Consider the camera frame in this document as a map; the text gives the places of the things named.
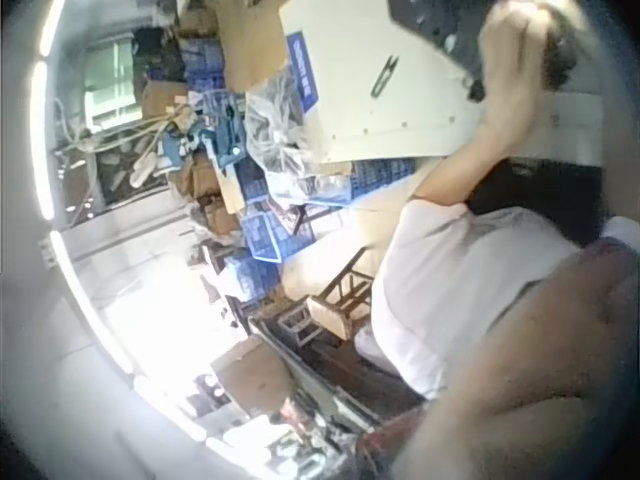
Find black thread snips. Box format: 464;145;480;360
368;53;402;100

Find brown cardboard box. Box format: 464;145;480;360
208;338;299;417

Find heap of boxes and clutter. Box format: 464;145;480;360
130;24;251;246

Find white light tube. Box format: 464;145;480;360
48;229;136;376
38;0;69;57
28;60;55;221

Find person's left hand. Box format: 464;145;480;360
477;4;551;126

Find window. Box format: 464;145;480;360
82;38;139;132

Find wooden stool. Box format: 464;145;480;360
303;248;377;342

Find clear plastic bag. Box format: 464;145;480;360
243;73;321;177

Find black perforated piece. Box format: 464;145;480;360
387;0;494;101

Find large cardboard sheet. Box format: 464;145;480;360
214;0;294;94

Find dark wooden bench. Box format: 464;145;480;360
247;307;431;436

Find white work table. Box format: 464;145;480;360
277;0;607;167

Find blue plastic crate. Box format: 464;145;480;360
241;207;301;264
348;158;419;202
222;253;284;304

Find stack of blue crates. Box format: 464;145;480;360
178;33;229;94

